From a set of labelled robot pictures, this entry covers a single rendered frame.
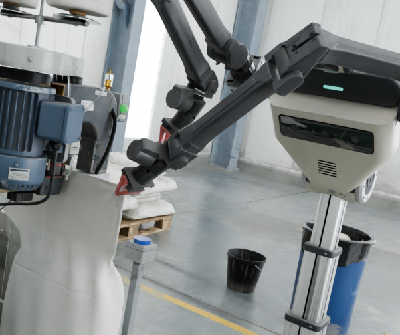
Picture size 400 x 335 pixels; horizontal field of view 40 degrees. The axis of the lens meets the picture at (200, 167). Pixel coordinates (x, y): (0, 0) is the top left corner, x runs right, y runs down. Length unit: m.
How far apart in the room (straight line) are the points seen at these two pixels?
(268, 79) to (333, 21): 8.71
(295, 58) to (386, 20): 8.49
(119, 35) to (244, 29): 3.30
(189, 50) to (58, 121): 0.44
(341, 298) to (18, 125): 2.71
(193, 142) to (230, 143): 8.85
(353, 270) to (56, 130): 2.62
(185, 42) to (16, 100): 0.48
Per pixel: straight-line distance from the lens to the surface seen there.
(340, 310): 3.68
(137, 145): 1.43
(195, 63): 1.57
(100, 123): 1.76
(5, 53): 1.30
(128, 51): 7.44
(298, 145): 1.75
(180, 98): 1.57
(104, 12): 1.44
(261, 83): 1.28
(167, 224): 5.34
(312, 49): 1.22
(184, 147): 1.41
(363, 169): 1.71
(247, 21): 10.35
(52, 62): 1.30
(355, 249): 3.54
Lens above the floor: 1.39
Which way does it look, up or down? 8 degrees down
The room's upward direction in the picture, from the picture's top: 10 degrees clockwise
